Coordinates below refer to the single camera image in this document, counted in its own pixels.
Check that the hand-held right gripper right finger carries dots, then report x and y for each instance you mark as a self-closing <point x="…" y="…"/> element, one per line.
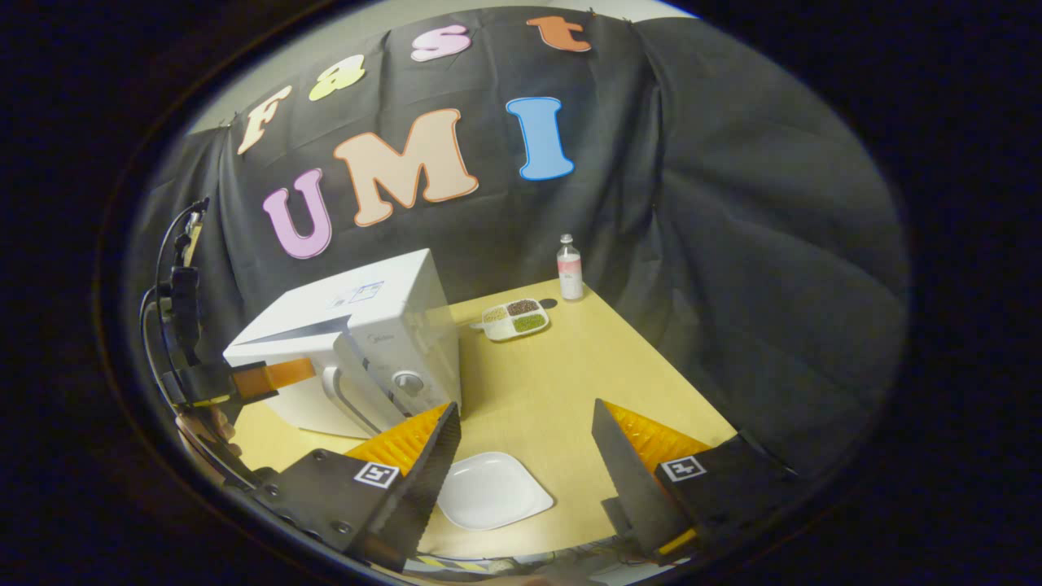
<point x="627" y="480"/>

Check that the white square plate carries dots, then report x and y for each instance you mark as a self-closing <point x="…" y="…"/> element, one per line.
<point x="492" y="492"/>

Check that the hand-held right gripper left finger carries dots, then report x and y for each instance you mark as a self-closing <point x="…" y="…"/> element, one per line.
<point x="423" y="488"/>

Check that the white microwave oven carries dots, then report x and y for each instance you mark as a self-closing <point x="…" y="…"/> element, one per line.
<point x="391" y="325"/>

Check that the white divided dish of beans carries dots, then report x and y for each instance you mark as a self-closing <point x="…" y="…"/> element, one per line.
<point x="514" y="319"/>

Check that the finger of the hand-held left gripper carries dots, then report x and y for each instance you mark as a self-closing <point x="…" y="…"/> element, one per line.
<point x="269" y="376"/>

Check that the yellow black striped tape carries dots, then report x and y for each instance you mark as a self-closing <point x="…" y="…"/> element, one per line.
<point x="448" y="562"/>

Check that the clear bottle with pink label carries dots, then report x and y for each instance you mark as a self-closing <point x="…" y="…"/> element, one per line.
<point x="570" y="273"/>

